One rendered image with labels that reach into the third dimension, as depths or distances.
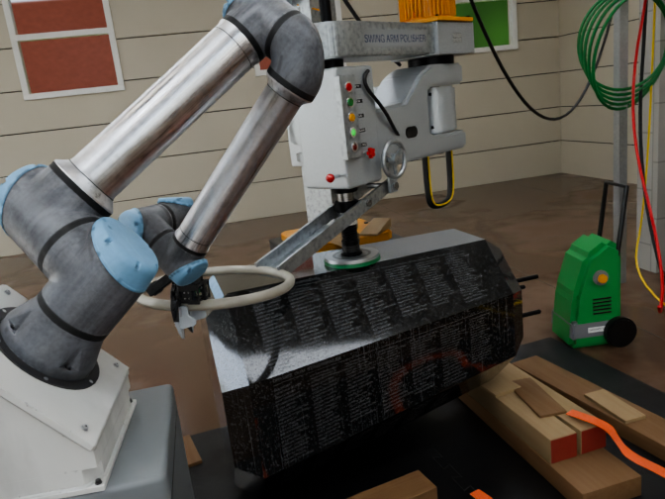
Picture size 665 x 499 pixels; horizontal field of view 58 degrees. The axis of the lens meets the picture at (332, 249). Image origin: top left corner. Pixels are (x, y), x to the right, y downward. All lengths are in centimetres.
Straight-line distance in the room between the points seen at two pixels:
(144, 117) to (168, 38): 700
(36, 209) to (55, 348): 26
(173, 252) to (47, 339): 37
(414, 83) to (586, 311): 165
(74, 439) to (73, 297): 25
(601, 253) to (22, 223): 283
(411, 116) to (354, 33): 44
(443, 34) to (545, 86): 706
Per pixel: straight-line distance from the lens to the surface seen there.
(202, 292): 165
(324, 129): 216
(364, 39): 224
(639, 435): 271
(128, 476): 121
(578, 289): 347
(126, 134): 126
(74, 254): 118
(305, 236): 220
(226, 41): 130
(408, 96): 246
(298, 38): 128
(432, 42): 260
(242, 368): 202
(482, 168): 921
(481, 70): 916
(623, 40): 443
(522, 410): 256
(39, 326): 121
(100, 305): 117
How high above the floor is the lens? 146
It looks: 14 degrees down
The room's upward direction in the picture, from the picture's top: 7 degrees counter-clockwise
